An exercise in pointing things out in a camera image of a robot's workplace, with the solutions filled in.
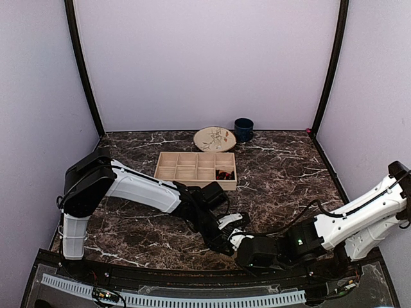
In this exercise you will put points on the wooden compartment tray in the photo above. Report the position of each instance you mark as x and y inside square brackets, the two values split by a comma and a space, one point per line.
[196, 169]

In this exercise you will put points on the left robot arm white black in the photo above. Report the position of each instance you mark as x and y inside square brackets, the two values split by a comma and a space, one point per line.
[98, 175]

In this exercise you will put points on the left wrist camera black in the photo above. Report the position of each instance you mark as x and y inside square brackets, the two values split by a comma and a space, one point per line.
[213, 195]

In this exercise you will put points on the white slotted cable duct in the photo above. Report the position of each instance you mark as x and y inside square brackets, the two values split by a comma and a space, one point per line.
[105, 297]

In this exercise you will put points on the black frame post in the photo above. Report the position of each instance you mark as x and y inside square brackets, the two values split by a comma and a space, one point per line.
[81, 66]
[332, 67]

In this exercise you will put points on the right black frame post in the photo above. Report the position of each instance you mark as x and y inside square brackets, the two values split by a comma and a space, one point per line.
[332, 67]

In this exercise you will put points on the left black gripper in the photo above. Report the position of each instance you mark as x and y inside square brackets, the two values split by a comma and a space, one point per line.
[214, 242]

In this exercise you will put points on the dark blue mug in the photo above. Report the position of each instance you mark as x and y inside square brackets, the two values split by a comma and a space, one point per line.
[243, 130]

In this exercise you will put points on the cream floral ceramic plate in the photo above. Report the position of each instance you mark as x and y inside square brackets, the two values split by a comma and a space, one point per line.
[214, 139]

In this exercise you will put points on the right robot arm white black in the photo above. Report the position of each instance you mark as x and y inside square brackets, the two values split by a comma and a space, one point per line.
[352, 230]

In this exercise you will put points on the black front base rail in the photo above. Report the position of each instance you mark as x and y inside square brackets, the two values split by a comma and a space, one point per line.
[114, 275]

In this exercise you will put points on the left black frame post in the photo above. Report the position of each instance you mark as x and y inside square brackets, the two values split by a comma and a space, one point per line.
[81, 66]

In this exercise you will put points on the argyle black red orange sock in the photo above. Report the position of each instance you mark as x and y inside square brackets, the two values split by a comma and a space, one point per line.
[224, 175]

